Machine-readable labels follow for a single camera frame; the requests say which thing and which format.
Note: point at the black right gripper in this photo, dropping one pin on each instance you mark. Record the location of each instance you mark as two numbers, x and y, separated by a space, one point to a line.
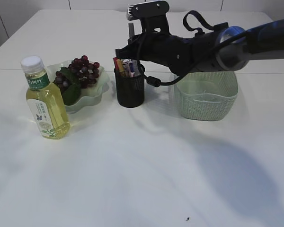
155 47

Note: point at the blue scissors with sheath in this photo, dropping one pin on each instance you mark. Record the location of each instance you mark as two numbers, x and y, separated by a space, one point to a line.
125 66

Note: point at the blue glitter pen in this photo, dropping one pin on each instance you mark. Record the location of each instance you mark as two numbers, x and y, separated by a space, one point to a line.
131 32

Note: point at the pink scissors purple sheath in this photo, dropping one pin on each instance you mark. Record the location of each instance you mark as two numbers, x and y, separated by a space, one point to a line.
130 69

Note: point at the gold glitter pen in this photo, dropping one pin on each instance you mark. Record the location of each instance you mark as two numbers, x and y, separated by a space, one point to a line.
121 68

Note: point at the purple artificial grape bunch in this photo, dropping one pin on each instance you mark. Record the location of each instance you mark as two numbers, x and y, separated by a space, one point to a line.
71 80

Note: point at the yellow tea bottle green label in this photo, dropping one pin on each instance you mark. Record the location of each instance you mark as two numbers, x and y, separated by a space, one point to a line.
44 100

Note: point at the clear plastic ruler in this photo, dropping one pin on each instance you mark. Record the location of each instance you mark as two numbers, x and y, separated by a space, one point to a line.
137 69

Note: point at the red glitter pen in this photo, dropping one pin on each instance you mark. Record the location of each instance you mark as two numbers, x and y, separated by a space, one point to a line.
116 64

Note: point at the clear plastic sheet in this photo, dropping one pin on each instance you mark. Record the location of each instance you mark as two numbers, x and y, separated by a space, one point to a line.
208 98

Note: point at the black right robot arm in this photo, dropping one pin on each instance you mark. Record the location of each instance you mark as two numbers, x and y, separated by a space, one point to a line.
213 48

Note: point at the black mesh pen holder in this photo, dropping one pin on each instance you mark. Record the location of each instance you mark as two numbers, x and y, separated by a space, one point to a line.
130 91

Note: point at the green plastic woven basket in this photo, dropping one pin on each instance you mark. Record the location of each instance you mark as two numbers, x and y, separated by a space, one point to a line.
192 85

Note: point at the pale green wavy glass plate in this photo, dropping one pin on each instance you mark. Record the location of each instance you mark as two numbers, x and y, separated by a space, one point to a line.
89 96

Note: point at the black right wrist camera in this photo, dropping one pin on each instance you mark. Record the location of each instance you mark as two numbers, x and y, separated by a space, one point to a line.
152 15

